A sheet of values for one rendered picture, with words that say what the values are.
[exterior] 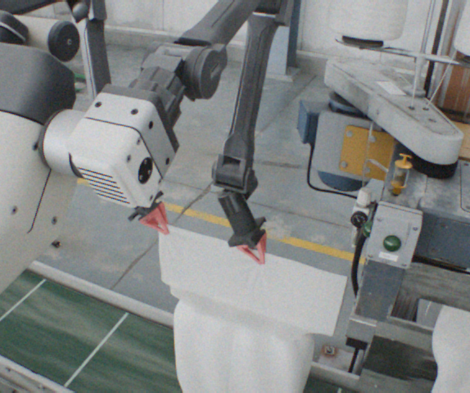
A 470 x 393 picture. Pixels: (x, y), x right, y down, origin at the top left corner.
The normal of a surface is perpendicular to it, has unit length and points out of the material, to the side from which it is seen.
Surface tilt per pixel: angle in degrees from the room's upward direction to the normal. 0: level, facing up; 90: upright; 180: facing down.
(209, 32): 19
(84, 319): 0
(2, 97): 50
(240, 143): 69
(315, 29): 90
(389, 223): 90
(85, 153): 90
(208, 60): 90
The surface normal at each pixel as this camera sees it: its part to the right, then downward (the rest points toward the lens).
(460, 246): -0.38, 0.46
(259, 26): -0.33, 0.13
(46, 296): 0.05, -0.86
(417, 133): -0.96, 0.10
